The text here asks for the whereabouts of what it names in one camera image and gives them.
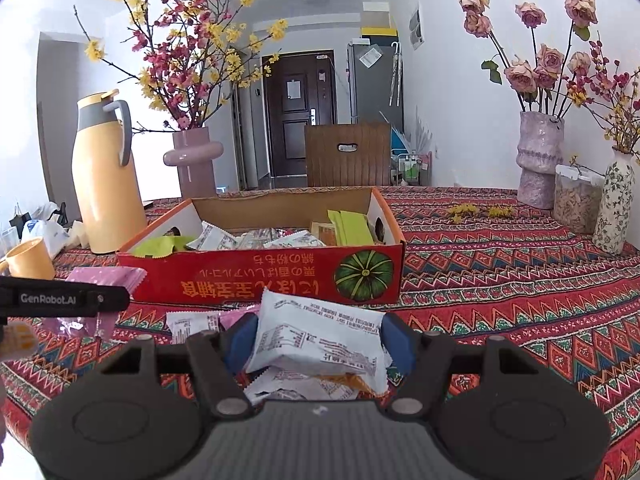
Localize textured pink vase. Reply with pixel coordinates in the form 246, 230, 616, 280
516, 112, 564, 210

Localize red cardboard pumpkin box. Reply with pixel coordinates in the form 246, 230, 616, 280
117, 186, 406, 306

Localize white packet biscuit picture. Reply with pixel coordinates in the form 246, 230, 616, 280
244, 366, 373, 405

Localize yellow ceramic mug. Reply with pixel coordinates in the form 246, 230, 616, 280
1, 238, 55, 280

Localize white packet under pink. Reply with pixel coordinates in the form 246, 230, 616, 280
166, 311, 220, 344

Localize clear jar of seeds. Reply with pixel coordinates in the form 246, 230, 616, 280
553, 165, 604, 234

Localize red silver snack packet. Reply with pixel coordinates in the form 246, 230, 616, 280
236, 228, 288, 250

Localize red yellow blossom branches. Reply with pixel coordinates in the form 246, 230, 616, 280
85, 0, 288, 131

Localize yellow thermos jug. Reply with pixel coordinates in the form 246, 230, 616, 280
72, 90, 146, 255

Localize orange gold snack pack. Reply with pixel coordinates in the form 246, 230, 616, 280
310, 222, 338, 246

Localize pink snack packet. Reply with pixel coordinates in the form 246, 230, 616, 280
42, 266, 146, 339

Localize wooden chair back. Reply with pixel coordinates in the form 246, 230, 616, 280
305, 122, 392, 188

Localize fallen yellow petals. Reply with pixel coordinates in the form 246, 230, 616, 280
447, 203, 515, 223

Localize dark brown door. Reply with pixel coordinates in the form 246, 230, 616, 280
265, 50, 336, 178

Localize floral white vase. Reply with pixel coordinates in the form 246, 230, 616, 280
592, 148, 636, 255

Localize gloved left hand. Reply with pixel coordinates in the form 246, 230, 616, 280
0, 321, 38, 362

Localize pink ring vase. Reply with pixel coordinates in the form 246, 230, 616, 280
163, 127, 224, 198

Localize white snack packet front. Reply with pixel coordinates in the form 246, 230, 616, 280
264, 230, 326, 249

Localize grey refrigerator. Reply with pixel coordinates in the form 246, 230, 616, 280
347, 38, 404, 130

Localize dried pink roses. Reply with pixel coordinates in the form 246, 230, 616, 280
458, 0, 598, 119

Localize white plastic bag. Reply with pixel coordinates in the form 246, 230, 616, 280
21, 219, 70, 259

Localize green snack bar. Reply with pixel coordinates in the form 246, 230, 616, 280
328, 210, 374, 247
129, 235, 194, 259

